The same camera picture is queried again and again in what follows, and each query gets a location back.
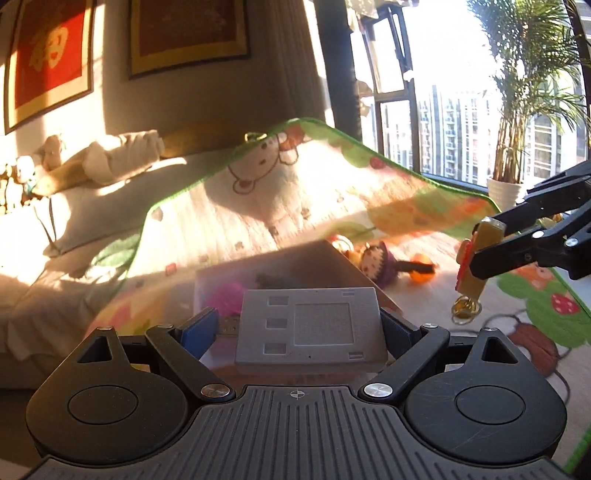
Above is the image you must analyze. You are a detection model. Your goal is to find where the doll with purple hat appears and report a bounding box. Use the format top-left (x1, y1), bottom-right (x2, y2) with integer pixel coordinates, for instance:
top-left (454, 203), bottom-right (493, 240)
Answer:
top-left (348, 242), bottom-right (400, 287)

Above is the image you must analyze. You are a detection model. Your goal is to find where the window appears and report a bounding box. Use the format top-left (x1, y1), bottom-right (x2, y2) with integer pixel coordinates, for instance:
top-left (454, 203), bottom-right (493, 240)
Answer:
top-left (346, 0), bottom-right (591, 190)

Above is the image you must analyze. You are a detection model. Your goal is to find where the brown framed wall picture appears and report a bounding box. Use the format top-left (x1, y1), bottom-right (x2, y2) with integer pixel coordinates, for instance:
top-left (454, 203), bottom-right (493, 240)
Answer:
top-left (127, 0), bottom-right (252, 80)

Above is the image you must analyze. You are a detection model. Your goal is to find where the black plastic toy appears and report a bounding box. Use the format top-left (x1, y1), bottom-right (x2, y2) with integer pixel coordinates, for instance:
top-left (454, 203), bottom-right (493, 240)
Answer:
top-left (397, 259), bottom-right (437, 274)

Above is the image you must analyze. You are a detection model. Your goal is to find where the grey plastic block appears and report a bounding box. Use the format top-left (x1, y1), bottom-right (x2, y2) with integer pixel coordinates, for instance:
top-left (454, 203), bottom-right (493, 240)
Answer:
top-left (235, 287), bottom-right (389, 376)

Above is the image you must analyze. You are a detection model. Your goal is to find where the dark cable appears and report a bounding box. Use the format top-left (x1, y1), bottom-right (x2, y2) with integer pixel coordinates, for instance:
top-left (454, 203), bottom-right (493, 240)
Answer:
top-left (34, 198), bottom-right (60, 246)

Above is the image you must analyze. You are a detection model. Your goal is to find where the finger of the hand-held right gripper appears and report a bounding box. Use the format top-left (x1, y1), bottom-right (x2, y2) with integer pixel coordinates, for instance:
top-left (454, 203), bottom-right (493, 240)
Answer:
top-left (471, 210), bottom-right (591, 280)
top-left (492, 161), bottom-right (591, 238)

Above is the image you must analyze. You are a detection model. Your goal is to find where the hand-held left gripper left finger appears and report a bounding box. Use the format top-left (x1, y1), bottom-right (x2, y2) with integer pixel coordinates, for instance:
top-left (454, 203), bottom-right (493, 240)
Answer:
top-left (76, 308), bottom-right (237, 401)

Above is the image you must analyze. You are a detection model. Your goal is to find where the tan bolster pillow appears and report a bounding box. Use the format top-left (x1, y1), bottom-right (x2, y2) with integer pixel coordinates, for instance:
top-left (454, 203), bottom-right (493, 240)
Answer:
top-left (31, 154), bottom-right (98, 197)

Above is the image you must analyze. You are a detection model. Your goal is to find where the potted palm plant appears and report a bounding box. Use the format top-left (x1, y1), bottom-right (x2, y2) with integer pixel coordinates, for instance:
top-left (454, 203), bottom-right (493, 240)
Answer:
top-left (466, 0), bottom-right (591, 185)

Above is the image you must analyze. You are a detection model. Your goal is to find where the bed with white bedding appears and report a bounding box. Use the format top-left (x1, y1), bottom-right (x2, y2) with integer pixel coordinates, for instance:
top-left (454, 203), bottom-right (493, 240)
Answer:
top-left (0, 134), bottom-right (241, 402)

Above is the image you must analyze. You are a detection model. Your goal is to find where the dark window pillar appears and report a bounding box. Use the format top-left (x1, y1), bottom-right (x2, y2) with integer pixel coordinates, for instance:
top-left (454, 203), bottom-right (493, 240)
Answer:
top-left (314, 0), bottom-right (363, 139)

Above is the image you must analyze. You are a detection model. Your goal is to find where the beige curtain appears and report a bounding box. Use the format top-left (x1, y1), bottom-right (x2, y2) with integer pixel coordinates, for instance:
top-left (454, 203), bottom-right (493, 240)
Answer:
top-left (249, 0), bottom-right (333, 134)

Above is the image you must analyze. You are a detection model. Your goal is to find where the pink toy strainer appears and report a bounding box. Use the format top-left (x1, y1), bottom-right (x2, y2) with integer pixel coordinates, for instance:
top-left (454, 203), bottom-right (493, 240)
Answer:
top-left (205, 282), bottom-right (245, 319)

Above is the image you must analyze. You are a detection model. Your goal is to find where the tan bear plush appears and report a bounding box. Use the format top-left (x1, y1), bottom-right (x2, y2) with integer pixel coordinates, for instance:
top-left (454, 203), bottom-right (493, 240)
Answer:
top-left (39, 134), bottom-right (68, 171)

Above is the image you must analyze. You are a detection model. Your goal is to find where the orange plastic toy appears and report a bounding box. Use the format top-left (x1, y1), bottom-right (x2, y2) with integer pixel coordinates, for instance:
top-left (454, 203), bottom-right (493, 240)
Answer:
top-left (409, 253), bottom-right (437, 283)

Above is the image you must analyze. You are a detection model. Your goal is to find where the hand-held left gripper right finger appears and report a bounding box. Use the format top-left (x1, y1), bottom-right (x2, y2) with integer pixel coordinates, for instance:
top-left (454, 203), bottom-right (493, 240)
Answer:
top-left (362, 307), bottom-right (518, 402)

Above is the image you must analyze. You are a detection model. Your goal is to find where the yellow red keychain toy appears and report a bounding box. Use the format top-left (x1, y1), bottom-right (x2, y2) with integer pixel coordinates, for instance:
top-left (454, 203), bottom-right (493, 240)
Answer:
top-left (452, 220), bottom-right (504, 326)

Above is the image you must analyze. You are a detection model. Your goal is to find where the white plant pot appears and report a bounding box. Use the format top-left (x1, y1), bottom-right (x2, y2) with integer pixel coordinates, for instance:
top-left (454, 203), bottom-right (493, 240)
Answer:
top-left (486, 178), bottom-right (527, 213)

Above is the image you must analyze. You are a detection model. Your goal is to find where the cartoon printed play mat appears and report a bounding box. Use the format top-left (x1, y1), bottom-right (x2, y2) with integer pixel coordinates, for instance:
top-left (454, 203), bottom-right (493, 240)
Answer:
top-left (85, 117), bottom-right (591, 480)

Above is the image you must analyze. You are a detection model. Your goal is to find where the red framed wall picture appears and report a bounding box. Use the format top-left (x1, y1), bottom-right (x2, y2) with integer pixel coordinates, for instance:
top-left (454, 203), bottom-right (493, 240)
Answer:
top-left (4, 0), bottom-right (98, 136)

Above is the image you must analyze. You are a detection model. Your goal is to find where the pink cardboard box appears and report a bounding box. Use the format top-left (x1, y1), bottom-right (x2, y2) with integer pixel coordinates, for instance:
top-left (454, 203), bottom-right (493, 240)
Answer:
top-left (193, 239), bottom-right (403, 370)

